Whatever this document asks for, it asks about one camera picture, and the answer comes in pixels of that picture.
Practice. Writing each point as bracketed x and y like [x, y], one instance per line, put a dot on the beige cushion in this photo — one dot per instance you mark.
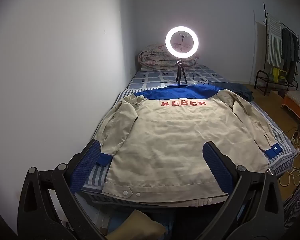
[140, 225]

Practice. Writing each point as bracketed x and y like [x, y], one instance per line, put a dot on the dark blue clothes pile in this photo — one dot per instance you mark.
[240, 90]

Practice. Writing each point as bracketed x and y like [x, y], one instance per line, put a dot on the folded floral quilt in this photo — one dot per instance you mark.
[152, 57]

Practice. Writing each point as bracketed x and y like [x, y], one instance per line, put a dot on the beige and blue jacket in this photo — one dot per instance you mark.
[165, 142]

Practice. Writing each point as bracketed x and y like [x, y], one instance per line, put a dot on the black metal shoe rack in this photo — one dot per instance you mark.
[257, 78]

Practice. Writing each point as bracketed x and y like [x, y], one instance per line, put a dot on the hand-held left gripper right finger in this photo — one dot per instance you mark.
[216, 165]

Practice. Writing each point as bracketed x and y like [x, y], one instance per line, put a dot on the yellow box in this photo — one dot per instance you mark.
[280, 75]

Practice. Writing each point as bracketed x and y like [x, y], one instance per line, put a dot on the striped hanging towel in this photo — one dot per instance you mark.
[273, 42]

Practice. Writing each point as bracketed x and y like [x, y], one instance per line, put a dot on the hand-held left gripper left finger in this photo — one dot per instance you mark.
[86, 165]

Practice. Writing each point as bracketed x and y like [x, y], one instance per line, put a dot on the dark hanging clothes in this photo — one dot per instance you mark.
[288, 52]

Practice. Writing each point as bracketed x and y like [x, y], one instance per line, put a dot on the dark striped cloth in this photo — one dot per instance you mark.
[298, 205]

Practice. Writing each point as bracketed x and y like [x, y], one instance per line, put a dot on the black clothes rack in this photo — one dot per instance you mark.
[265, 42]

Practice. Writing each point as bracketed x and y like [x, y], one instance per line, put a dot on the blue white striped blanket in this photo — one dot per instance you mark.
[97, 175]

